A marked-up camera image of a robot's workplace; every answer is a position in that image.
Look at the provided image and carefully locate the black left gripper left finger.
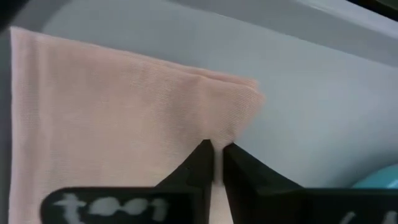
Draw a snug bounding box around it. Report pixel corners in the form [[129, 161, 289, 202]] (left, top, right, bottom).
[[39, 139, 216, 224]]

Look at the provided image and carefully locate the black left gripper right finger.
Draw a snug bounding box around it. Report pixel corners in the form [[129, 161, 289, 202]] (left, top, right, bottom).
[[221, 142, 398, 224]]

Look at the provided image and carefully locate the pink cloth napkin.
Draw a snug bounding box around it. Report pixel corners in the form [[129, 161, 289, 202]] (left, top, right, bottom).
[[8, 26, 266, 224]]

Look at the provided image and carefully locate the blue plate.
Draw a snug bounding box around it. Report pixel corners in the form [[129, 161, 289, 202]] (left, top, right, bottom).
[[351, 164, 398, 190]]

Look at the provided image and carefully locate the grey plastic tray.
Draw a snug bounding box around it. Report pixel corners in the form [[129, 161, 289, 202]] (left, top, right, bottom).
[[0, 0, 398, 224]]

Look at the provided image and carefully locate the black aluminium frame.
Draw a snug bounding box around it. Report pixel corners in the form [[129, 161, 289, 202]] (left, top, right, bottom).
[[345, 0, 398, 22]]

